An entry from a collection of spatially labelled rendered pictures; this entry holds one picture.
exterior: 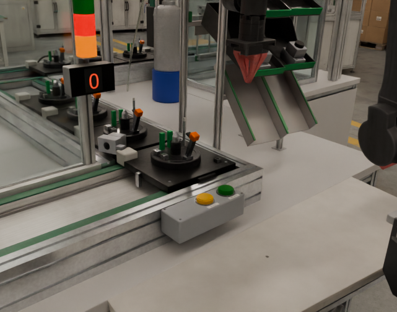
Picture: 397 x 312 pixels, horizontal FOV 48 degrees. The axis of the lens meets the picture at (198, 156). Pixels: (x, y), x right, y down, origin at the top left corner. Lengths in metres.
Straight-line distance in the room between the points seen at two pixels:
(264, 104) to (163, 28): 0.82
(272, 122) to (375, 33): 8.68
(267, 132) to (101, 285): 0.69
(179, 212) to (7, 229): 0.39
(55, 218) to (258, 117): 0.67
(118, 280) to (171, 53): 1.34
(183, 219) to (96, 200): 0.28
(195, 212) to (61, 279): 0.32
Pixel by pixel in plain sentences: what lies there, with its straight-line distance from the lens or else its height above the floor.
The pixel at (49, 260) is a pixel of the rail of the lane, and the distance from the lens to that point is 0.92.
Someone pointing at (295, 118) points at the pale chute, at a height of 1.02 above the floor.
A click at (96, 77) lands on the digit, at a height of 1.21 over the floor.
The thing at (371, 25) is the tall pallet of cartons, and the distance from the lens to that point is 10.06.
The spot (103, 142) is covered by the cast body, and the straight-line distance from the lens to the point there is 1.29.
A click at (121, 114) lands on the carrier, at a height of 1.04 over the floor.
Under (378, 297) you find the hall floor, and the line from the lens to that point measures 2.46.
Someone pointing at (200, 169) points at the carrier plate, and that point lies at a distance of 1.19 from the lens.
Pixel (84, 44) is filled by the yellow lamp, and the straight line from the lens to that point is 1.13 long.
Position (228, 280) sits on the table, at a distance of 0.98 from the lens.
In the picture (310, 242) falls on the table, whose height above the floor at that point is 0.86.
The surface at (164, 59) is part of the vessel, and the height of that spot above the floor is 1.07.
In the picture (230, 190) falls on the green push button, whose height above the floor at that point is 0.97.
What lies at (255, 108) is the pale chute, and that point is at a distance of 1.40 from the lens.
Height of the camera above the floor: 1.47
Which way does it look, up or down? 23 degrees down
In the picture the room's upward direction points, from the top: 2 degrees clockwise
